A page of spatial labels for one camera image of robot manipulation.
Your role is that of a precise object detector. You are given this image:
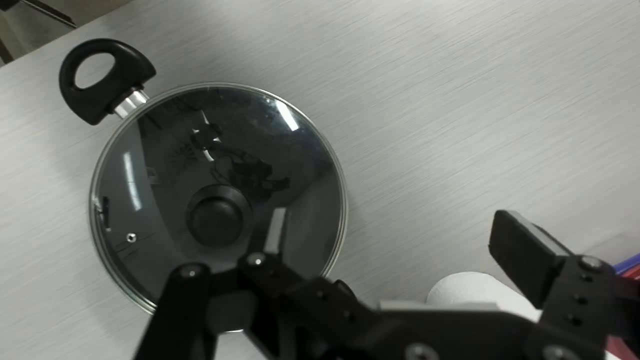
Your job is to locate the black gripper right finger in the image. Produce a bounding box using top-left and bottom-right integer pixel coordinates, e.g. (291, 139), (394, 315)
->
(489, 208), (640, 347)

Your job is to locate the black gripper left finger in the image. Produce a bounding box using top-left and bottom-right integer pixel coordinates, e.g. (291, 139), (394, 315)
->
(132, 249), (376, 360)

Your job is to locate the glass lid with black knob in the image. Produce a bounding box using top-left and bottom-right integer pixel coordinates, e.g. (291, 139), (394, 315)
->
(88, 81), (350, 315)

